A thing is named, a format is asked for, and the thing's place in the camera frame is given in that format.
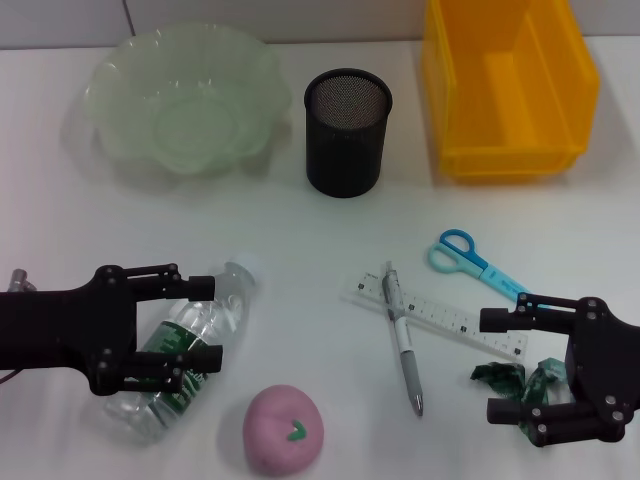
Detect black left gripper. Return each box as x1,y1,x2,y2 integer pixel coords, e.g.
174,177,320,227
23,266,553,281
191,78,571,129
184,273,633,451
0,262,224,397

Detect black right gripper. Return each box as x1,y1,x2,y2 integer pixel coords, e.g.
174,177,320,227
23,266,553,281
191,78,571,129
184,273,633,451
478,293,640,448

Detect green plastic wrapper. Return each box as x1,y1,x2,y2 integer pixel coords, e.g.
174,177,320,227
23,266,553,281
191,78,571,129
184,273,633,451
469,355,576,437

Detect clear water bottle green label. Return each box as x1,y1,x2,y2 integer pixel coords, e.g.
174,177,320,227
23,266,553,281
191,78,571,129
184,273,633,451
102,252,266,446

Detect clear plastic ruler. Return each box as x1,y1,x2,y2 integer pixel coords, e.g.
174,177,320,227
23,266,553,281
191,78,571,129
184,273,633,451
340,270,529,362

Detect blue scissors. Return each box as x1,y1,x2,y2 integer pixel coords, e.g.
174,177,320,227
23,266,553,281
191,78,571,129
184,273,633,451
427,228,534,302

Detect grey white ballpoint pen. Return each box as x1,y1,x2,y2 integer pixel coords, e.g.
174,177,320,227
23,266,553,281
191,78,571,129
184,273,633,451
381,260,425,418

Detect pink toy peach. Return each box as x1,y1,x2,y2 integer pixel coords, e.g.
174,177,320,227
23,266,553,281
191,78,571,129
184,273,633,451
242,383,325,476

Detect black mesh pen holder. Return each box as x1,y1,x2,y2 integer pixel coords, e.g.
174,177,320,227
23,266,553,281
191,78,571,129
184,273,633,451
302,68,394,199

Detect translucent green wavy fruit plate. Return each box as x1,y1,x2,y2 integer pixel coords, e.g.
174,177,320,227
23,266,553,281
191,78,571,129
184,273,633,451
82,22,294,177

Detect yellow plastic bin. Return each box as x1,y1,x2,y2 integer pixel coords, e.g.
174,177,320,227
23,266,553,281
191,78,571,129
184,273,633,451
419,0,601,184

